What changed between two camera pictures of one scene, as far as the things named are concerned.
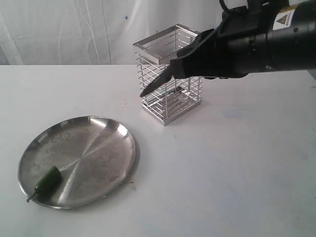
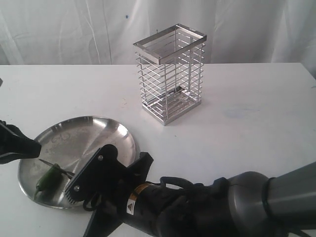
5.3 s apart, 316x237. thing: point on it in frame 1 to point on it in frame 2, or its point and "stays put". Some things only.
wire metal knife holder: (175, 96) stays put
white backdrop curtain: (93, 32) stays put
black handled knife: (165, 75) to (69, 174)
